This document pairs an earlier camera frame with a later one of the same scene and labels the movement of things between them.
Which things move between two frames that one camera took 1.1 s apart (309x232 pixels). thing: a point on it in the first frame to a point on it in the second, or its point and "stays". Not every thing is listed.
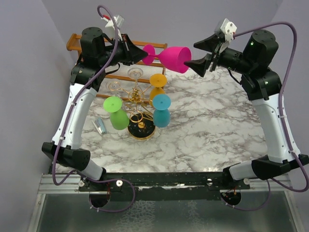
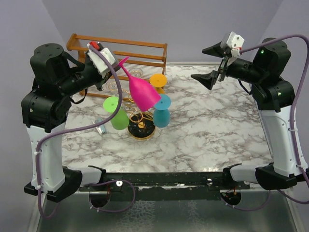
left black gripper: x=132 y=54 to x=101 y=80
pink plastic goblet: x=178 y=58 to x=144 y=95
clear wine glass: x=135 y=73 stays
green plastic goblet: x=119 y=118 stays
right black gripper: x=200 y=64 to x=210 y=78
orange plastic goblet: x=158 y=81 stays
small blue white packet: x=99 y=125 stays
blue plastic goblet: x=161 y=115 stays
